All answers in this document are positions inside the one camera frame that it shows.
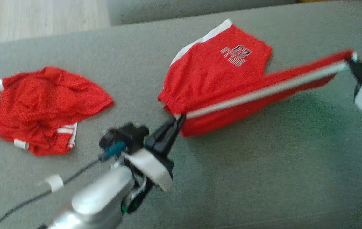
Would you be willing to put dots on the large grey sofa seat cushion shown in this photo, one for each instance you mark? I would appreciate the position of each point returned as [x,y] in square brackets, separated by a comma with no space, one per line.
[247,178]

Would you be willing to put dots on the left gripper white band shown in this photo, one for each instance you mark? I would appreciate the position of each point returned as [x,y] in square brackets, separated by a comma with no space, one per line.
[155,171]

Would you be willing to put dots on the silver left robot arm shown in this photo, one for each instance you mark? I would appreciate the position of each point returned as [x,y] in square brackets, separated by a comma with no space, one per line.
[104,194]

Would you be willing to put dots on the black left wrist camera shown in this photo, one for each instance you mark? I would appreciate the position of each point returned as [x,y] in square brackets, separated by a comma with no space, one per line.
[130,133]

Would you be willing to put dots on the red shorts with white stripe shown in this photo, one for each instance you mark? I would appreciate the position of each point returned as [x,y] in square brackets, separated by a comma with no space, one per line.
[219,73]

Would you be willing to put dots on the long grey sofa seat cushion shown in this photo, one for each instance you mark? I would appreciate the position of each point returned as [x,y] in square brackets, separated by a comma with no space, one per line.
[184,9]

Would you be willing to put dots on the red numbered basketball jersey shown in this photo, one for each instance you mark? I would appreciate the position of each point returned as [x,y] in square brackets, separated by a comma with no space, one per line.
[47,105]

